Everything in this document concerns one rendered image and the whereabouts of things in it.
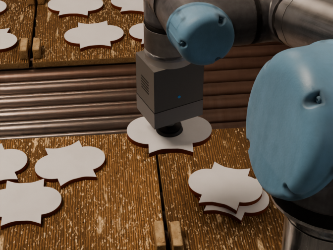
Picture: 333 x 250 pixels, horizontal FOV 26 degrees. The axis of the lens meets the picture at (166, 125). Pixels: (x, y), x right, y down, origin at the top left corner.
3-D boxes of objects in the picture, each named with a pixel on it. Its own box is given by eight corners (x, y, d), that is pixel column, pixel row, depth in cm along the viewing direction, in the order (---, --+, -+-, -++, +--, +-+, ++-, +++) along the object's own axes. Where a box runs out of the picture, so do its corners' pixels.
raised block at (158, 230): (166, 256, 120) (166, 245, 118) (155, 257, 120) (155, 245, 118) (163, 230, 125) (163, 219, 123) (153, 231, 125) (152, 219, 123)
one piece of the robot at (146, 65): (179, 9, 111) (178, 95, 121) (126, 22, 108) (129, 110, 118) (210, 37, 104) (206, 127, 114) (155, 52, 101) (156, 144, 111)
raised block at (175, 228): (183, 256, 120) (184, 245, 118) (172, 257, 120) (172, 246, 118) (179, 230, 125) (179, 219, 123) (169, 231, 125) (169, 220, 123)
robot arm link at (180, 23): (266, 8, 88) (234, -30, 97) (179, 18, 85) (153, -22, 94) (258, 63, 93) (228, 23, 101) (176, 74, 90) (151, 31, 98)
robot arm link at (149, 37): (134, 16, 105) (184, 4, 108) (135, 43, 108) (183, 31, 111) (157, 39, 100) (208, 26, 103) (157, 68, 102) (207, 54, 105)
